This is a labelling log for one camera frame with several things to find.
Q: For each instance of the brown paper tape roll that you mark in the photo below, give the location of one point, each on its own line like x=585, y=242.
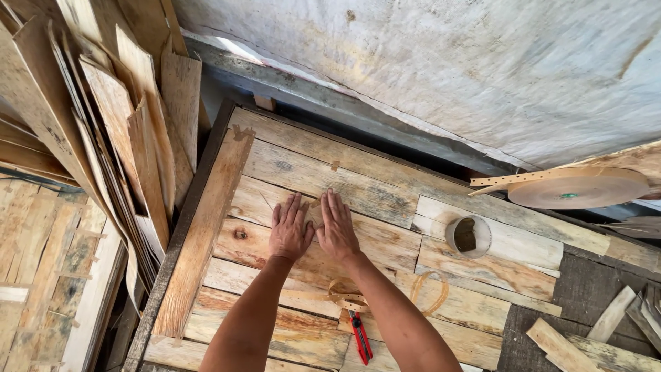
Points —
x=578, y=188

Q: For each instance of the sheet of joined veneer strips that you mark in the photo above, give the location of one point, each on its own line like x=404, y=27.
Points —
x=382, y=186

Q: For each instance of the dark splintered veneer scraps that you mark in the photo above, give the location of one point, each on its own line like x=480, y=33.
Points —
x=645, y=315

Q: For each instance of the small wooden block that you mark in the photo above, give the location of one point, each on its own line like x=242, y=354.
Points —
x=264, y=103

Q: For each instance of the dark wooden table frame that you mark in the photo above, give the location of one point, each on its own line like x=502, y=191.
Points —
x=175, y=243

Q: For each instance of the short brown paper tape piece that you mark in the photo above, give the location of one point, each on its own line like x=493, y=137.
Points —
x=315, y=212

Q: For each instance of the leaning stack of veneer sheets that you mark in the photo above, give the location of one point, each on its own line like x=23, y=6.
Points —
x=103, y=119

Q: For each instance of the person's left hand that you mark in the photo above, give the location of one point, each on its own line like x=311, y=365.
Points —
x=289, y=235

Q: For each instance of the loose perforated paper tape strip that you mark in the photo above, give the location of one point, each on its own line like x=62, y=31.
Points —
x=310, y=296

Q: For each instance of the long reddish veneer strip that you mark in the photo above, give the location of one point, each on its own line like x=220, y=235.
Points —
x=201, y=243

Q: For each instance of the white plastic cup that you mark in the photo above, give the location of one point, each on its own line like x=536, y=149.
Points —
x=468, y=236

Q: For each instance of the curled brown tape loop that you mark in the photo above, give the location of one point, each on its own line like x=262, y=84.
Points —
x=439, y=294

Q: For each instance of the flat pile of taped veneer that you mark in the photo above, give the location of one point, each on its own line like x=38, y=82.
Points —
x=46, y=274

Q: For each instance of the red utility knife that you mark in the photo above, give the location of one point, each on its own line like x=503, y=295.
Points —
x=361, y=338

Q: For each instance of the wide grey veneer scrap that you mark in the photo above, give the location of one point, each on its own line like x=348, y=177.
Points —
x=619, y=356

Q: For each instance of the grey metal ledge beam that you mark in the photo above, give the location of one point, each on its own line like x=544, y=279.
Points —
x=320, y=98

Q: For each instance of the narrow pale veneer scrap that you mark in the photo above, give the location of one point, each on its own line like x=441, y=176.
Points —
x=613, y=312

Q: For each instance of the person's right hand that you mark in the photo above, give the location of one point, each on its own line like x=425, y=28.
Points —
x=338, y=235

